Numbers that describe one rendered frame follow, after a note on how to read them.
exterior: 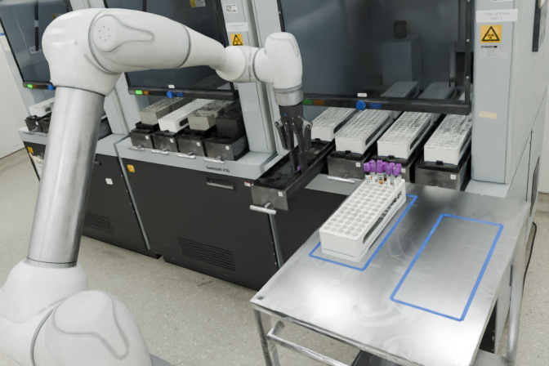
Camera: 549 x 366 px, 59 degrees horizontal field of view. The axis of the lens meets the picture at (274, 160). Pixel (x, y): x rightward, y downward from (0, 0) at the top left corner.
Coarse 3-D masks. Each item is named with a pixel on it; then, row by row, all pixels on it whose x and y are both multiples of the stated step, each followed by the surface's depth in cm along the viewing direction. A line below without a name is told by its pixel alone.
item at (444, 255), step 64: (448, 192) 132; (320, 256) 115; (384, 256) 112; (448, 256) 108; (512, 256) 108; (256, 320) 107; (320, 320) 97; (384, 320) 94; (448, 320) 92; (512, 320) 137
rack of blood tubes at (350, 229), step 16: (368, 192) 128; (384, 192) 125; (352, 208) 121; (368, 208) 120; (384, 208) 120; (336, 224) 116; (352, 224) 115; (368, 224) 113; (384, 224) 121; (320, 240) 115; (336, 240) 112; (352, 240) 109; (368, 240) 114; (336, 256) 114
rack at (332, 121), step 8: (328, 112) 188; (336, 112) 187; (344, 112) 187; (352, 112) 199; (360, 112) 195; (320, 120) 183; (328, 120) 181; (336, 120) 180; (344, 120) 189; (352, 120) 189; (312, 128) 177; (320, 128) 175; (328, 128) 174; (336, 128) 187; (312, 136) 179; (320, 136) 177; (328, 136) 175
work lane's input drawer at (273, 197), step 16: (320, 144) 176; (288, 160) 169; (320, 160) 167; (272, 176) 160; (288, 176) 158; (304, 176) 159; (256, 192) 157; (272, 192) 153; (288, 192) 151; (256, 208) 154
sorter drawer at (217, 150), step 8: (216, 136) 200; (240, 136) 196; (208, 144) 196; (216, 144) 193; (224, 144) 191; (232, 144) 190; (240, 144) 194; (208, 152) 198; (216, 152) 195; (224, 152) 193; (232, 152) 191; (208, 160) 193; (216, 160) 191; (232, 160) 192
